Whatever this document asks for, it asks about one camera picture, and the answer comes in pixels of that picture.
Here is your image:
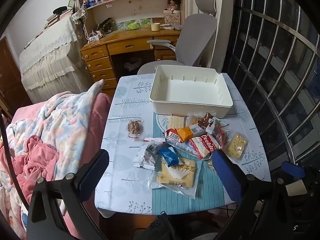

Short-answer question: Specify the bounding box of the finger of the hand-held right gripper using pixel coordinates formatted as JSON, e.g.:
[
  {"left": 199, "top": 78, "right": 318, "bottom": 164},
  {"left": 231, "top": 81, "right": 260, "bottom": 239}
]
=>
[{"left": 281, "top": 162, "right": 306, "bottom": 179}]

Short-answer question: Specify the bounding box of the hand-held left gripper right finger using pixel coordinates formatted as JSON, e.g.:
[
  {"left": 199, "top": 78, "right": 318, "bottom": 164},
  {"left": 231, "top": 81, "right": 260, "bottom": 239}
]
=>
[{"left": 212, "top": 149, "right": 295, "bottom": 240}]

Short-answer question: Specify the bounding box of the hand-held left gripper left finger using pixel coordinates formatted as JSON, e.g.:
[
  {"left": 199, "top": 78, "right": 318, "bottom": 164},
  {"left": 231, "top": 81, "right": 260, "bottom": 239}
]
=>
[{"left": 26, "top": 149, "right": 110, "bottom": 240}]

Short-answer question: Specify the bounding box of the yellow rice puff packet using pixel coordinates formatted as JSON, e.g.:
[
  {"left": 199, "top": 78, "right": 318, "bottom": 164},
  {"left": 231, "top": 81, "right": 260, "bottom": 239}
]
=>
[{"left": 226, "top": 133, "right": 249, "bottom": 159}]

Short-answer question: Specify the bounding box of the long biscuit packet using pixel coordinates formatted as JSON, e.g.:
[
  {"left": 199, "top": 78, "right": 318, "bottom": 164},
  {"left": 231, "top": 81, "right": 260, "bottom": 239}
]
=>
[{"left": 189, "top": 134, "right": 222, "bottom": 160}]

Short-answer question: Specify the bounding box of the large cracker packet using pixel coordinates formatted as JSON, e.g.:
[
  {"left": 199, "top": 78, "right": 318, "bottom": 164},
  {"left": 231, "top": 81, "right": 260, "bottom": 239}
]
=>
[{"left": 147, "top": 156, "right": 203, "bottom": 199}]

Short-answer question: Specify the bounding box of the white red-ended snack packet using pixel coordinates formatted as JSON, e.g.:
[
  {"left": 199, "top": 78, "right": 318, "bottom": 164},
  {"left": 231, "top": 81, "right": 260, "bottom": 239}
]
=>
[{"left": 132, "top": 141, "right": 165, "bottom": 171}]

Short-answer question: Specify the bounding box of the brown chocolate packet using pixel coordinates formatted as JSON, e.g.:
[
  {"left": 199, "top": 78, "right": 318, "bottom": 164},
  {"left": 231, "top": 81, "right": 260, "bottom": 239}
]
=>
[{"left": 195, "top": 112, "right": 217, "bottom": 134}]

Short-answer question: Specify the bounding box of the blue snack packet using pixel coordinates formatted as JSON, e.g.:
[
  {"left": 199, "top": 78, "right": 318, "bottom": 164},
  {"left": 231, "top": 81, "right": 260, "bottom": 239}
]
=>
[{"left": 158, "top": 146, "right": 181, "bottom": 168}]

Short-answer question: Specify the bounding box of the orange snack packet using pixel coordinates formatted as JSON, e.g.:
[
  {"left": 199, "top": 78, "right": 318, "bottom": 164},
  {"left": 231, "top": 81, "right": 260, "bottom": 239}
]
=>
[{"left": 165, "top": 125, "right": 208, "bottom": 144}]

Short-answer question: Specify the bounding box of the beige wafer packet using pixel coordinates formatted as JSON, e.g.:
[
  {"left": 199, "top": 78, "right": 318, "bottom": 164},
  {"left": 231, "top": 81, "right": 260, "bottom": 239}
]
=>
[{"left": 168, "top": 114, "right": 187, "bottom": 130}]

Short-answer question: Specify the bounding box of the white plastic bin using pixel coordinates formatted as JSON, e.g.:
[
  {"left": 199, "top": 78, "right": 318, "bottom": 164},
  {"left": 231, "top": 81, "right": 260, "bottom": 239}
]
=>
[{"left": 149, "top": 64, "right": 234, "bottom": 118}]

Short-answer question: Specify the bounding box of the teal striped placemat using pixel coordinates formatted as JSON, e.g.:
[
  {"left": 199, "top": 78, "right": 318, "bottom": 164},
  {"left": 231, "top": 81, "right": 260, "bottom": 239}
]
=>
[{"left": 151, "top": 112, "right": 242, "bottom": 215}]

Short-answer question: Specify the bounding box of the pink fleece blanket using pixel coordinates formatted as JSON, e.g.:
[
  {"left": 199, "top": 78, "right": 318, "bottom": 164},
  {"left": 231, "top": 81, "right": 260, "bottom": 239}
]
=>
[{"left": 0, "top": 135, "right": 60, "bottom": 200}]

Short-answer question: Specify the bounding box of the pastel blanket on bed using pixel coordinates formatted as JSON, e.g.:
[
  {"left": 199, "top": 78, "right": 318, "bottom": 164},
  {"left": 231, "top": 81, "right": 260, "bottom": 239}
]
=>
[{"left": 11, "top": 92, "right": 113, "bottom": 240}]

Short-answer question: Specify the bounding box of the floral fleece blanket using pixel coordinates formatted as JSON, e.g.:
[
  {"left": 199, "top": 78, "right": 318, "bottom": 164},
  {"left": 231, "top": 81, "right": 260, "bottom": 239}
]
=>
[{"left": 5, "top": 79, "right": 105, "bottom": 205}]

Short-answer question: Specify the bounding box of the clear beige snack packet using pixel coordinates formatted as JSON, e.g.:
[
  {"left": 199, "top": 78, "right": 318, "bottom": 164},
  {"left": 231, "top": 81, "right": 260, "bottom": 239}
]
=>
[{"left": 186, "top": 115, "right": 201, "bottom": 128}]

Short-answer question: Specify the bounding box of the printed white pillow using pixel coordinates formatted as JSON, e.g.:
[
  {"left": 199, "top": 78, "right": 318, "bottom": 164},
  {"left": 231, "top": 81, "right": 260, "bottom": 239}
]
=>
[{"left": 0, "top": 180, "right": 33, "bottom": 240}]

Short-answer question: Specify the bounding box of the clear round plate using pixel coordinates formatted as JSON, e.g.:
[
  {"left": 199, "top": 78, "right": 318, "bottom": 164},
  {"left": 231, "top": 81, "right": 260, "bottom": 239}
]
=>
[{"left": 155, "top": 113, "right": 175, "bottom": 132}]

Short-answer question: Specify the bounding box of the plastic bag under desk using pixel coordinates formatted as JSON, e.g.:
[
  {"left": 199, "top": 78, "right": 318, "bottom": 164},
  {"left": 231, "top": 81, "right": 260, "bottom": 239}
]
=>
[{"left": 124, "top": 57, "right": 143, "bottom": 72}]

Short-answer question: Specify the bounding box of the brown wooden door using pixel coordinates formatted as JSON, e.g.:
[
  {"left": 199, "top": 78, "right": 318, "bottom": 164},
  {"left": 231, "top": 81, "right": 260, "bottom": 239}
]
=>
[{"left": 0, "top": 37, "right": 25, "bottom": 105}]

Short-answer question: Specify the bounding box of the wooden desk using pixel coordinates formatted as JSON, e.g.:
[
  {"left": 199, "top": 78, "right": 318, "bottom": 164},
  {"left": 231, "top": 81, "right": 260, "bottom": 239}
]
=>
[{"left": 80, "top": 27, "right": 185, "bottom": 90}]

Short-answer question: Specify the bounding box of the metal window grille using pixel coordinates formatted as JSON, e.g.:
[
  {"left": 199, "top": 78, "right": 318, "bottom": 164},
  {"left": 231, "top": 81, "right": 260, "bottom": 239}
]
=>
[{"left": 220, "top": 0, "right": 320, "bottom": 178}]

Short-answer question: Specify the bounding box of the grey office chair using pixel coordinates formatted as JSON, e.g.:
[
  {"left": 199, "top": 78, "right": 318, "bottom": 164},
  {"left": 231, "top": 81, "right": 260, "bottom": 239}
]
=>
[{"left": 137, "top": 0, "right": 218, "bottom": 75}]

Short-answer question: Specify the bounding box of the black patterned pouch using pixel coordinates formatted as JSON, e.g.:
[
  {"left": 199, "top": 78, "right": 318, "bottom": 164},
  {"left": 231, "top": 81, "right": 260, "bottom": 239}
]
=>
[{"left": 96, "top": 17, "right": 117, "bottom": 35}]

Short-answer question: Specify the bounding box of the row of green packs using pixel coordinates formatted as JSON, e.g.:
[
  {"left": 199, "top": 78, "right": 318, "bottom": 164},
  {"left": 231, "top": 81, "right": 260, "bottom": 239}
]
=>
[{"left": 116, "top": 17, "right": 153, "bottom": 30}]

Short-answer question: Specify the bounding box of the stack of books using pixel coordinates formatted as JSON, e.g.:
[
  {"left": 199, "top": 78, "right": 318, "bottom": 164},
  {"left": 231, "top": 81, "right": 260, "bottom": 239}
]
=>
[{"left": 45, "top": 11, "right": 73, "bottom": 29}]

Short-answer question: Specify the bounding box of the printed cardboard box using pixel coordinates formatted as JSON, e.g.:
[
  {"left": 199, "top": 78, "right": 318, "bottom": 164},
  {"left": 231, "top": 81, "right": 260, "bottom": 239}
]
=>
[{"left": 164, "top": 10, "right": 182, "bottom": 26}]

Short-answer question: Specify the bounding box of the wooden bookshelf hutch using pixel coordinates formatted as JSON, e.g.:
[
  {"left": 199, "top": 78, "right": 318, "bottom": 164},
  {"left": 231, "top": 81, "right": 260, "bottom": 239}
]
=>
[{"left": 74, "top": 0, "right": 185, "bottom": 34}]

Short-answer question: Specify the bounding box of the brown-haired doll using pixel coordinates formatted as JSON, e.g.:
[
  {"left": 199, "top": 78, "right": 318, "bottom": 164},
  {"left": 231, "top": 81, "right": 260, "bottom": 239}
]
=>
[{"left": 167, "top": 0, "right": 182, "bottom": 12}]

